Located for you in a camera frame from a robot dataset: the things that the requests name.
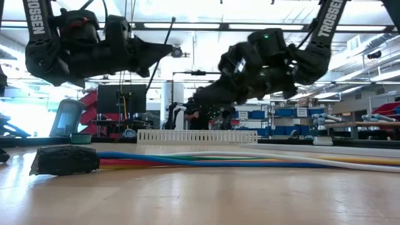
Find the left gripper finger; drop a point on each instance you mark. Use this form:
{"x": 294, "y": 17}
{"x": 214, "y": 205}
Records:
{"x": 145, "y": 67}
{"x": 145, "y": 47}

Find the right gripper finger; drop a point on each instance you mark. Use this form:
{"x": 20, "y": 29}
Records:
{"x": 229, "y": 98}
{"x": 228, "y": 85}

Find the thin black rod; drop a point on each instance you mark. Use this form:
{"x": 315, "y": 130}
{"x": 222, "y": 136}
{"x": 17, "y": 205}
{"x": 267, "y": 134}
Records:
{"x": 168, "y": 31}

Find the white duct cover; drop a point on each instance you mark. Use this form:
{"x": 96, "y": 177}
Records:
{"x": 312, "y": 149}

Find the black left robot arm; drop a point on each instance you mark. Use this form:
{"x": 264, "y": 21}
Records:
{"x": 37, "y": 22}

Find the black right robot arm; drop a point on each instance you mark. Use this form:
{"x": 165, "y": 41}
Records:
{"x": 328, "y": 18}

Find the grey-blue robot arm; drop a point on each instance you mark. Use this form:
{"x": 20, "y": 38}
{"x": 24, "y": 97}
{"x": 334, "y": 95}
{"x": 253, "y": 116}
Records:
{"x": 320, "y": 122}
{"x": 375, "y": 117}

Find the person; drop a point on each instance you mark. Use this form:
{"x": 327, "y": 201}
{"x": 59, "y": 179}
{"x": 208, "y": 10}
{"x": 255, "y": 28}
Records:
{"x": 197, "y": 120}

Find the LED light bar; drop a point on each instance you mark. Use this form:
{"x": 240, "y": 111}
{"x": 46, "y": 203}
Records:
{"x": 265, "y": 27}
{"x": 359, "y": 27}
{"x": 181, "y": 26}

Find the black monitor screen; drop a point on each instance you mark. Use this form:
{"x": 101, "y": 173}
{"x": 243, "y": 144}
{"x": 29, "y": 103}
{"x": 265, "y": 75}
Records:
{"x": 109, "y": 100}

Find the black overhead crossbeam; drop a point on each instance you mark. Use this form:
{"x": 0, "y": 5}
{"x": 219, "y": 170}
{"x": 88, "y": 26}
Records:
{"x": 223, "y": 26}

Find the red bin rack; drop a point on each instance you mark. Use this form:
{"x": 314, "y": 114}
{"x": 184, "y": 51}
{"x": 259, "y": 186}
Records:
{"x": 89, "y": 115}

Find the grey office chair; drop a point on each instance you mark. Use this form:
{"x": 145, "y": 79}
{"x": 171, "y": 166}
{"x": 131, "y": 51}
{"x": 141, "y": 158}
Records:
{"x": 67, "y": 120}

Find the dark tape roll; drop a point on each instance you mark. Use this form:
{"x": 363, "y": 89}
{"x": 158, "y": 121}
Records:
{"x": 81, "y": 139}

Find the wooden workbench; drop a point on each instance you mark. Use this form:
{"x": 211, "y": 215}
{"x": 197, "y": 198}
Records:
{"x": 359, "y": 124}

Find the black ceiling device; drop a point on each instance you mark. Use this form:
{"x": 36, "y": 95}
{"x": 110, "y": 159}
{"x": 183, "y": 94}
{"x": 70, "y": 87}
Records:
{"x": 374, "y": 54}

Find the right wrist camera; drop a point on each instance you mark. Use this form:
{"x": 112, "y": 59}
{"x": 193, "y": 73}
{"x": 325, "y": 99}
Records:
{"x": 234, "y": 59}

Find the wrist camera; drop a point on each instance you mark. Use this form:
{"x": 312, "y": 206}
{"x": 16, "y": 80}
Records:
{"x": 118, "y": 28}
{"x": 234, "y": 59}

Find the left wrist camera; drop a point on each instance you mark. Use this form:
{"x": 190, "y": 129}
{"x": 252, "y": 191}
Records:
{"x": 118, "y": 28}

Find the black overhead camera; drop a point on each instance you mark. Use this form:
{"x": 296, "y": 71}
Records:
{"x": 177, "y": 52}

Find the black aluminium table frame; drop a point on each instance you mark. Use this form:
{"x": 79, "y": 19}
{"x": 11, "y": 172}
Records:
{"x": 47, "y": 141}

